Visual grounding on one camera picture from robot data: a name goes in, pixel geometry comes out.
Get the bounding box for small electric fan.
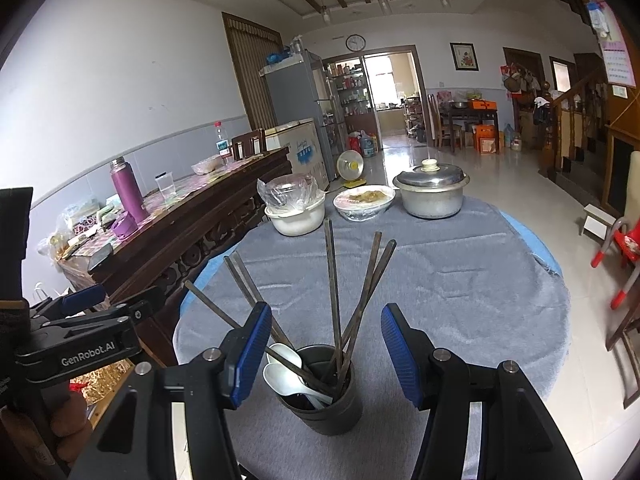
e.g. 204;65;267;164
336;150;367;186

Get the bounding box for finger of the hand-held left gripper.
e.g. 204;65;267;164
102;285;167;321
30;284;108;322

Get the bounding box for orange cardboard box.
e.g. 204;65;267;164
472;125;501;155

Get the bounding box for dark wooden stool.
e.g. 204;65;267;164
605;270;640;411

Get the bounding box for wrapped plate of food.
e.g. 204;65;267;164
333;185;396;222

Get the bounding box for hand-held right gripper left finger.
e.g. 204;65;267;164
67;301;273;480

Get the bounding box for white plastic basin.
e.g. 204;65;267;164
264;195;326;237

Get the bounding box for purple thermos flask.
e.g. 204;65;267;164
110;157;149;225

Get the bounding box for blue table cover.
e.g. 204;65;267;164
180;210;563;311

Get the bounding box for purple thermos cup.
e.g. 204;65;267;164
111;211;138;239

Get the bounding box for wooden chair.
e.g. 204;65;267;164
231;128;267;159

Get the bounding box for dark wooden sideboard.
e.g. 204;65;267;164
55;147;293;366

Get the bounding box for white chest freezer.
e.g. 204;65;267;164
265;118;331;191

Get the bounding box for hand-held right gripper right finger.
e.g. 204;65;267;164
380;303;583;480

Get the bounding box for dark perforated utensil holder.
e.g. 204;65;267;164
274;344;363;437

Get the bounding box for dark dining table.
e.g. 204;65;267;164
440;100;501;153

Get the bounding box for aluminium pot lid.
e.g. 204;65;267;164
392;158;471;192

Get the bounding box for wooden stair railing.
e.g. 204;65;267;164
537;67;640;196

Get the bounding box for grey refrigerator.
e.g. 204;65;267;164
260;50;348;161

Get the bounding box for red child chair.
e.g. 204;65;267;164
591;217;640;309

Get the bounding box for red-capped water bottle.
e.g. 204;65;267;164
214;121;233;166

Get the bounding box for aluminium pot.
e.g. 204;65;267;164
397;180;468;220

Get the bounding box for cream armchair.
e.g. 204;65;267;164
625;150;640;221

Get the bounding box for white plastic spoons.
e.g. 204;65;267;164
263;362;333;408

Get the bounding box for grey table cloth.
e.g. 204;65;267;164
172;195;571;480

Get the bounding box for framed picture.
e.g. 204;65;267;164
450;42;480;72

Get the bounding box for brown curtain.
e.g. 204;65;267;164
222;11;283;133

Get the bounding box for glass display cabinet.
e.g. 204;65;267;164
325;57;378;148

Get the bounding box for person's left hand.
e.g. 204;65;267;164
49;389;95;453

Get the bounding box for pile of plastic bags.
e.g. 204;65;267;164
37;197;113;261

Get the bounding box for white step stool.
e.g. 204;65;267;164
580;203;617;238

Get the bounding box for gold foil box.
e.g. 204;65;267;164
70;365;133;406

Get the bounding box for wall calendar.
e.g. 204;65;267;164
597;2;637;88

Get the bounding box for white plastic spoon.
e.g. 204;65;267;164
266;342;303;371

